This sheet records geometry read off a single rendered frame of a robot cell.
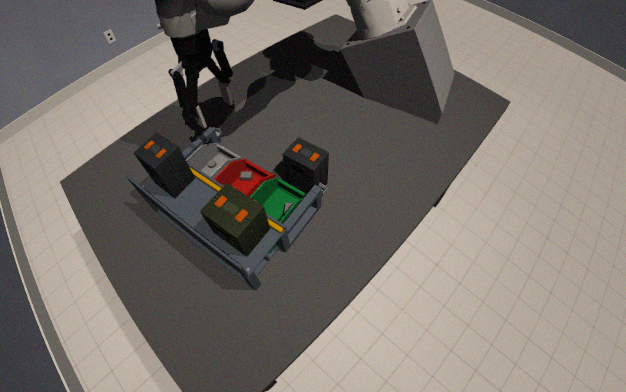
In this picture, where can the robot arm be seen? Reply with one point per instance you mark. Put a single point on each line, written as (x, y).
(184, 18)

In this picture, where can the yellow flat bar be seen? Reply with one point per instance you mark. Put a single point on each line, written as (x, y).
(217, 188)

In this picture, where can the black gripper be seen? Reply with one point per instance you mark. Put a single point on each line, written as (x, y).
(199, 46)

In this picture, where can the green open bin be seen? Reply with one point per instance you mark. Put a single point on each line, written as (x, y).
(274, 193)

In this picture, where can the red open bin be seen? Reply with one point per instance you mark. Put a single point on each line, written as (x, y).
(231, 175)

